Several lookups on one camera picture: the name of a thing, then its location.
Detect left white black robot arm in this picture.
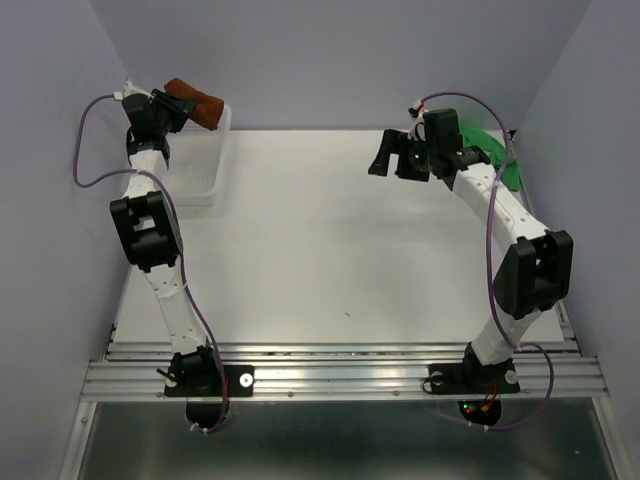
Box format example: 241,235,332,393
109,85,223,395

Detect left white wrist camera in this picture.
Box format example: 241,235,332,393
113,77,151,102

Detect green microfiber towel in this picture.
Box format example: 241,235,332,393
459,124,520,192

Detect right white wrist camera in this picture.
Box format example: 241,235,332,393
407,100,427,142

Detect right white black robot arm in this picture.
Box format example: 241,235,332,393
368,104,574,390

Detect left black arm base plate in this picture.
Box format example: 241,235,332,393
156,364,255,398

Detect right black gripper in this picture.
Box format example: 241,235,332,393
367,129,438,181

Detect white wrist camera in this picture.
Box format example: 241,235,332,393
113,77,151,102
407,100,427,142

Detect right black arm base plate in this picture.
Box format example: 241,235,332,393
422,361,520,398

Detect white perforated plastic basket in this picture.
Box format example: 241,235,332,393
163,105,232,207

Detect aluminium extrusion rail frame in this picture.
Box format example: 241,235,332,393
59,129,621,480

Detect brown microfiber towel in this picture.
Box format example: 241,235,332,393
164,78,225,131

